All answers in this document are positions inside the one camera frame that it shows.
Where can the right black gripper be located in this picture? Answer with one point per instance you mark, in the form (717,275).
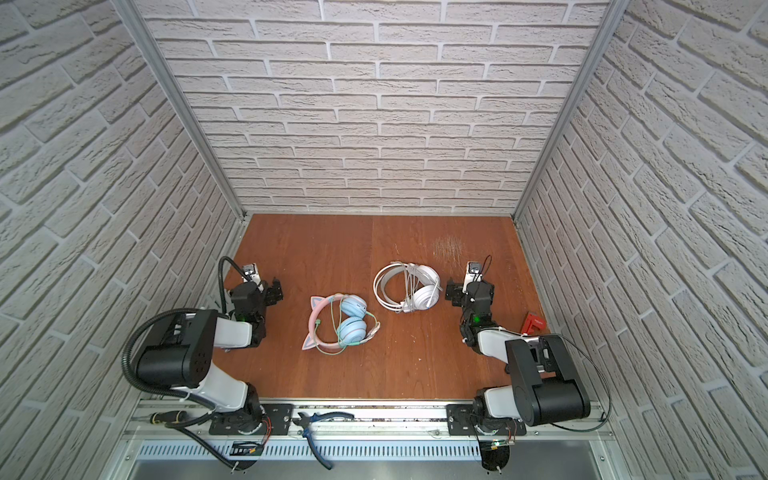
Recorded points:
(455,287)

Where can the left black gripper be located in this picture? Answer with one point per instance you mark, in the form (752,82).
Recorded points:
(273,296)

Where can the white headphones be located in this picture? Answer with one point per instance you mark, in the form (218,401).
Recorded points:
(422,287)

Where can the pink blue cat-ear headphones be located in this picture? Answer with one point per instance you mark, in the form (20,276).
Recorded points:
(353,323)

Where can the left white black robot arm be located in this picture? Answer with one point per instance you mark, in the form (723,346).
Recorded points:
(172,353)

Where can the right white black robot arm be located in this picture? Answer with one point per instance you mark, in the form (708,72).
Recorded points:
(544,384)

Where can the red small object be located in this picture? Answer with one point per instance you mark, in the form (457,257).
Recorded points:
(534,325)

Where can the black yellow screwdriver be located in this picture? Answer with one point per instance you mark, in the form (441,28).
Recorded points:
(169,417)

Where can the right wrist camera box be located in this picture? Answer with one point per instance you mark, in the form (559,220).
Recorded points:
(474,272)

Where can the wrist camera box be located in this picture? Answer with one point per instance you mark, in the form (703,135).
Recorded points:
(474,272)
(251,273)

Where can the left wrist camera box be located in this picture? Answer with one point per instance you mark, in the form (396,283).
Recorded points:
(251,273)

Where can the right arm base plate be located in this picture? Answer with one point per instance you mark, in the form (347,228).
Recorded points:
(469,420)

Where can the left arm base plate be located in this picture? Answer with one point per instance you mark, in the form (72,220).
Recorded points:
(243,422)

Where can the aluminium front rail frame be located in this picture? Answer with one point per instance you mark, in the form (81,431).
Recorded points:
(347,430)

